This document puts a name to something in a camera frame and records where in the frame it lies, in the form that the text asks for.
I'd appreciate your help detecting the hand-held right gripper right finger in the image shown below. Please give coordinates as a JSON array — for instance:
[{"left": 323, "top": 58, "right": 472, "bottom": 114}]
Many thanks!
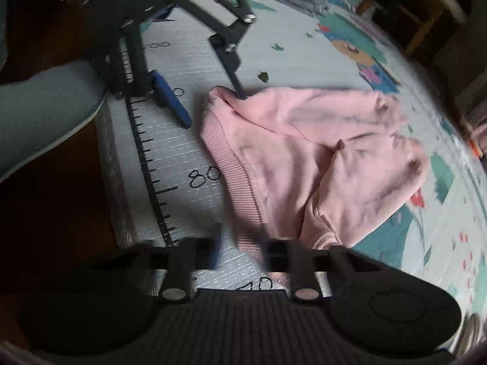
[{"left": 262, "top": 238, "right": 385, "bottom": 304}]

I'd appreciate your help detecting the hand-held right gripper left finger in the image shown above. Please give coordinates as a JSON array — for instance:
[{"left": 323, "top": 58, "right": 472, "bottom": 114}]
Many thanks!
[{"left": 114, "top": 222, "right": 224, "bottom": 304}]

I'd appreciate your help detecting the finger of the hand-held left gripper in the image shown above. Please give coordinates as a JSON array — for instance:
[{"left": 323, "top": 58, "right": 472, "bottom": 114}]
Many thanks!
[
  {"left": 89, "top": 19, "right": 192, "bottom": 129},
  {"left": 163, "top": 0, "right": 255, "bottom": 100}
]

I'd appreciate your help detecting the pink sweatshirt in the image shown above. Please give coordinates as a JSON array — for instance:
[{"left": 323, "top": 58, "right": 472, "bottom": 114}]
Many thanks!
[{"left": 200, "top": 85, "right": 431, "bottom": 286}]

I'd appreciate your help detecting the printed play mat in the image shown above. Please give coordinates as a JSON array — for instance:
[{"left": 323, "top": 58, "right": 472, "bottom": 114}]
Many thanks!
[{"left": 95, "top": 0, "right": 487, "bottom": 352}]

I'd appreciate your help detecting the wooden chair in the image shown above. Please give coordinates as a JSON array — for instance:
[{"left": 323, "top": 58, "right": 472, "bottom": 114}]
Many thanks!
[{"left": 358, "top": 0, "right": 461, "bottom": 59}]

